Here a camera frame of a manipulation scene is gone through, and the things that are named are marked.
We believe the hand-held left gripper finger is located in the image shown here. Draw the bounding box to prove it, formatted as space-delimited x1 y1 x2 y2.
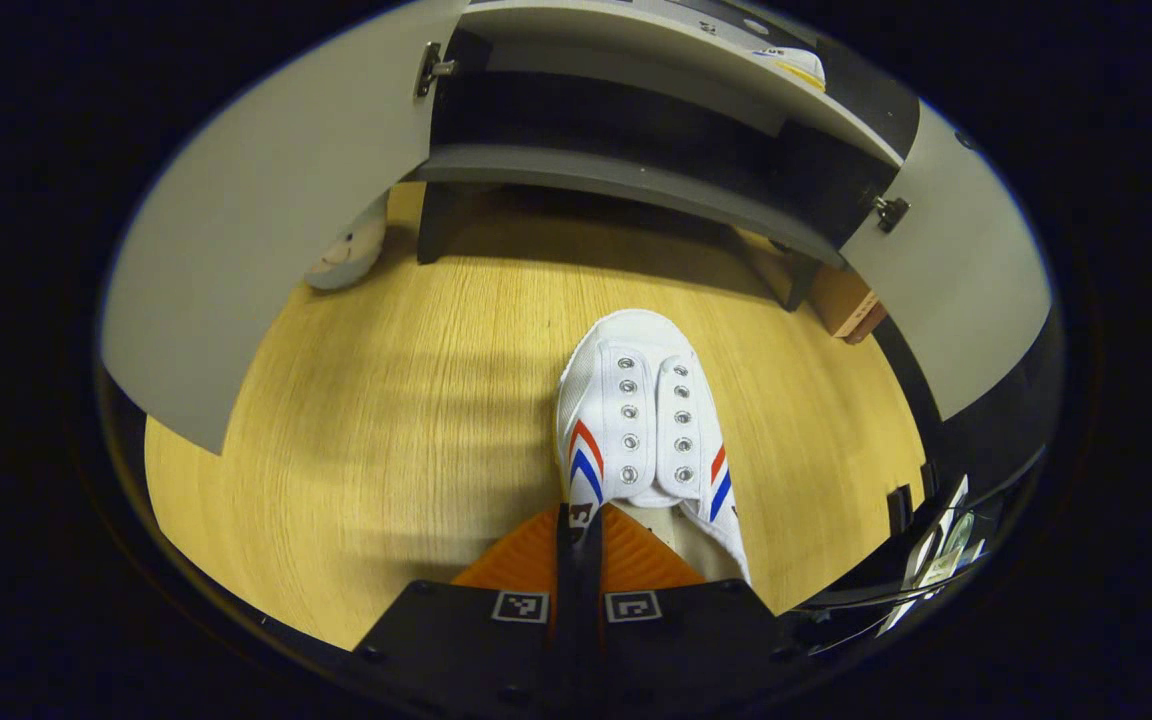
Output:
351 503 582 701
579 503 807 701

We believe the white striped shoe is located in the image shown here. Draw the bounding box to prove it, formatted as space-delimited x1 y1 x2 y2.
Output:
554 308 752 586
751 45 827 93

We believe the white shoe cabinet door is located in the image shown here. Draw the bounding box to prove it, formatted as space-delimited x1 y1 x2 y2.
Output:
99 0 467 456
841 100 1054 421

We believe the dark equipment with white labels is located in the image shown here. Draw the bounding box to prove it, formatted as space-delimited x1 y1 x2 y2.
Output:
796 475 997 651

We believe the tan book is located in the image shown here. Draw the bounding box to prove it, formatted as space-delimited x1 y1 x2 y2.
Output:
809 262 877 336

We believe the white round container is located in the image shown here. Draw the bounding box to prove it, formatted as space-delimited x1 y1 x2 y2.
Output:
304 195 390 292

